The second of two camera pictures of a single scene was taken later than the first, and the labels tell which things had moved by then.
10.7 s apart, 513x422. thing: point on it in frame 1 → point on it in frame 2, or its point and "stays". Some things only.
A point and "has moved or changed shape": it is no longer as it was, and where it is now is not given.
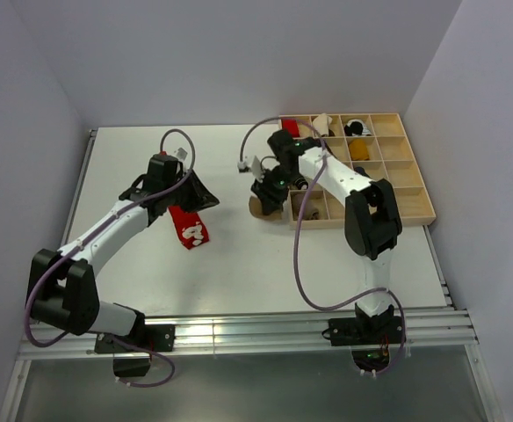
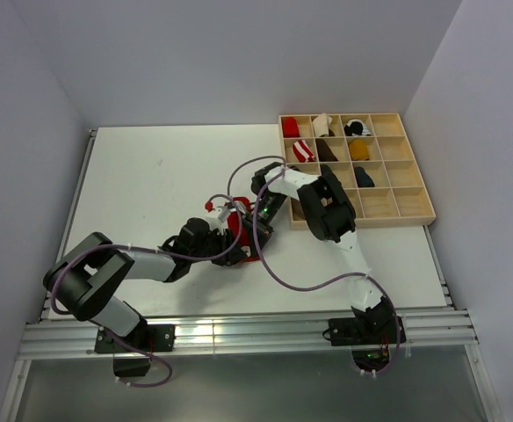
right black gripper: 270,198 → 263,231
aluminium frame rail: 261,331 stays
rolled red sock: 292,126 stays
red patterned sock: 189,227 has moved or changed shape
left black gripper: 201,198 → 233,258
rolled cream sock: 321,123 stays
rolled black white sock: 356,127 stays
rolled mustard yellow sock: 358,150 stays
